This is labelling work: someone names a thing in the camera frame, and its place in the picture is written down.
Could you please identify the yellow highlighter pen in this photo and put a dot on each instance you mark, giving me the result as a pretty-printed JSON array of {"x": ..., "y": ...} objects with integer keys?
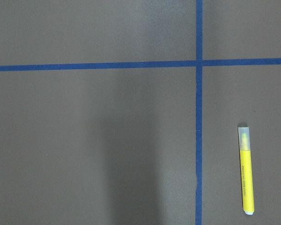
[{"x": 246, "y": 170}]

